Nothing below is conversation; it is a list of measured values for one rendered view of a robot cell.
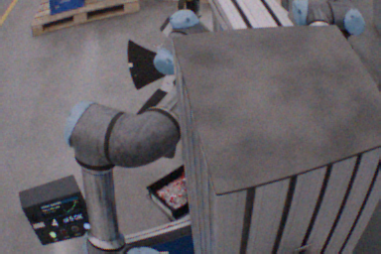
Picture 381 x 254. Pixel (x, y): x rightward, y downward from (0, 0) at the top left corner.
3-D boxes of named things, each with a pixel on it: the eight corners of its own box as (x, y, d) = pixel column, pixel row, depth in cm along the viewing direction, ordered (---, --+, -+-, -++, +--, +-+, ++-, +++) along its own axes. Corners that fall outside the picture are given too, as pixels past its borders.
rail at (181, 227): (308, 172, 206) (311, 159, 201) (312, 177, 204) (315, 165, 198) (113, 249, 181) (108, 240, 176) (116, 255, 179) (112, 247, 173)
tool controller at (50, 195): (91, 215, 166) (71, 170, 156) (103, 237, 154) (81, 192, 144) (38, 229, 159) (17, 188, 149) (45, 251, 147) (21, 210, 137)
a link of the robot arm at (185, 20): (162, 25, 144) (175, 6, 148) (176, 50, 152) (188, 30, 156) (187, 26, 140) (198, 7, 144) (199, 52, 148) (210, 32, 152)
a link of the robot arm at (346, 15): (336, 37, 115) (322, 15, 123) (366, 38, 115) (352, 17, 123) (336, 13, 109) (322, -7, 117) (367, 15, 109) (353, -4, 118)
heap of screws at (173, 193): (190, 175, 208) (189, 166, 205) (213, 192, 200) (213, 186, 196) (152, 197, 199) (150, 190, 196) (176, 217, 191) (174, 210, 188)
